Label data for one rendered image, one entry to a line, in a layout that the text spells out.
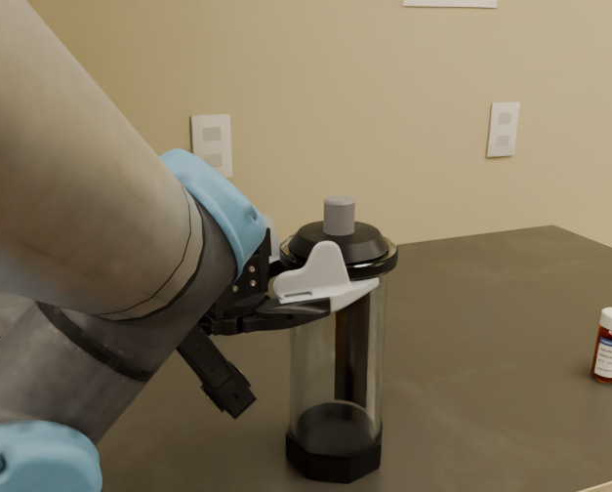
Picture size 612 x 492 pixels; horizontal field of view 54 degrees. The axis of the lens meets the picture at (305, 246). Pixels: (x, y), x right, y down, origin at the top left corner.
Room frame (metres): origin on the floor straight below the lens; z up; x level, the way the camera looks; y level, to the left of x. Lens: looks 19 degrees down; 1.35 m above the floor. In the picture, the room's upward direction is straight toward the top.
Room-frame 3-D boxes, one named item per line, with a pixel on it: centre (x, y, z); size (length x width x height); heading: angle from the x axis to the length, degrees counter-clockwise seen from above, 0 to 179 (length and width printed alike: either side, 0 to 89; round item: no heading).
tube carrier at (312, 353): (0.52, -0.03, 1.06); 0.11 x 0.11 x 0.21
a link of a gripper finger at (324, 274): (0.45, -0.02, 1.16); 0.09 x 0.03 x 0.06; 100
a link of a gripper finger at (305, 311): (0.44, 0.02, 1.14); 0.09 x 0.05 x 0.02; 100
